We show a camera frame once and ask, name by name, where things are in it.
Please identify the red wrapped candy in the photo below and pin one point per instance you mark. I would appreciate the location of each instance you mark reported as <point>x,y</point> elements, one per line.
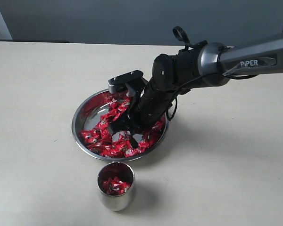
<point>117,107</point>
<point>90,136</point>
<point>110,151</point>
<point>96,148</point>
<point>159,126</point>
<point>130,152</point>

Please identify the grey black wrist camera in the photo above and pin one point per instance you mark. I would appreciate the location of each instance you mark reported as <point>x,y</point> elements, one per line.
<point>133,82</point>

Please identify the round steel plate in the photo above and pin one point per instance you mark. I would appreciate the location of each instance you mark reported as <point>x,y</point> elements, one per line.
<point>93,114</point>

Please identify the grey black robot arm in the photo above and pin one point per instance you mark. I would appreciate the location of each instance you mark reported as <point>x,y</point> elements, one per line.
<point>199,65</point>

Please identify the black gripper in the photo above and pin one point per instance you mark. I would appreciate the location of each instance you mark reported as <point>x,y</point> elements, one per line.
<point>144,113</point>

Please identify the steel cup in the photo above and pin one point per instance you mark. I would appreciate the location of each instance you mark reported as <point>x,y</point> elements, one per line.
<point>126,174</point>

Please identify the red candy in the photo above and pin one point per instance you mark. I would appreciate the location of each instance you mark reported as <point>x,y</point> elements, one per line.
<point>159,126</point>
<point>96,148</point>
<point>117,187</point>
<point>117,107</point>
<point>110,151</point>
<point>90,136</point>
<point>130,152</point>
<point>106,186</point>

